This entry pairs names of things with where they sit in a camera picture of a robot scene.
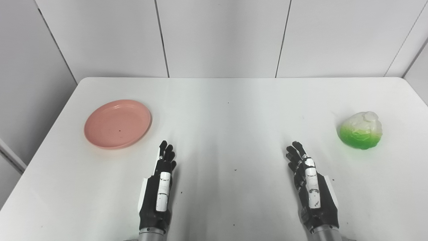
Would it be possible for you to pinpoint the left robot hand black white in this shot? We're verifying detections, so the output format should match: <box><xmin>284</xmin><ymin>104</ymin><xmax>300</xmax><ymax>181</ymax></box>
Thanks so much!
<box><xmin>138</xmin><ymin>140</ymin><xmax>177</xmax><ymax>232</ymax></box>

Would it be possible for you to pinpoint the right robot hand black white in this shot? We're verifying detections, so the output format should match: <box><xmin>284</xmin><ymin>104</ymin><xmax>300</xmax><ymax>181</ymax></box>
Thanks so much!
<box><xmin>286</xmin><ymin>141</ymin><xmax>340</xmax><ymax>233</ymax></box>

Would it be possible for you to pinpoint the green white cabbage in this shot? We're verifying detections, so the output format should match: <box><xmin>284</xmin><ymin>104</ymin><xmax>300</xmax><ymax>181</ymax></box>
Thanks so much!
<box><xmin>339</xmin><ymin>111</ymin><xmax>383</xmax><ymax>150</ymax></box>

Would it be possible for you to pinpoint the pink round plate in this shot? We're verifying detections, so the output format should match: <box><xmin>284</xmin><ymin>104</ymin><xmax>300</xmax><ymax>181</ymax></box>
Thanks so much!
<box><xmin>84</xmin><ymin>99</ymin><xmax>152</xmax><ymax>150</ymax></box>

